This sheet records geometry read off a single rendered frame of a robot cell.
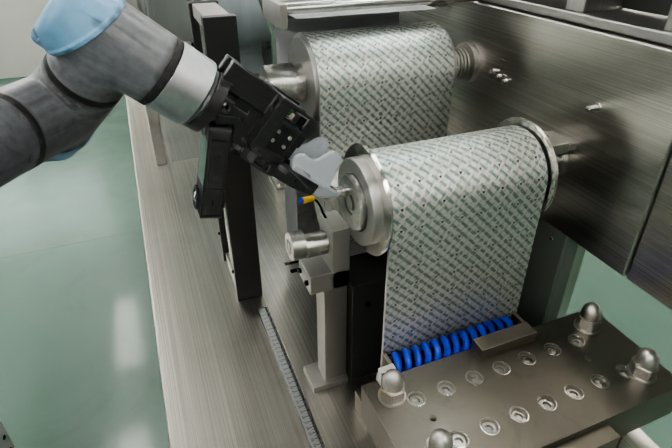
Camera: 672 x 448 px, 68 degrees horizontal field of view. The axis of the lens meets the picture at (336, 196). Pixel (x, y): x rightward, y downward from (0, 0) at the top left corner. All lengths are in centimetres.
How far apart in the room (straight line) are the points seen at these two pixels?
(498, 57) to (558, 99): 15
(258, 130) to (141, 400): 168
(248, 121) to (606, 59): 46
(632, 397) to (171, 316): 76
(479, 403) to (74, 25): 61
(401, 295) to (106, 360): 177
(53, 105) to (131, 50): 9
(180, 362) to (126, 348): 139
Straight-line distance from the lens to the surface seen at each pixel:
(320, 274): 70
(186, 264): 116
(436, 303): 73
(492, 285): 78
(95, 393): 221
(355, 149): 64
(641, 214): 75
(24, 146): 51
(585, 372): 80
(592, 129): 78
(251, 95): 54
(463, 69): 94
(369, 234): 62
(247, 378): 90
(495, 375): 75
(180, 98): 51
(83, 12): 49
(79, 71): 52
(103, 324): 248
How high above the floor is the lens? 158
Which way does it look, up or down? 30 degrees down
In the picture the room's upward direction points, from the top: straight up
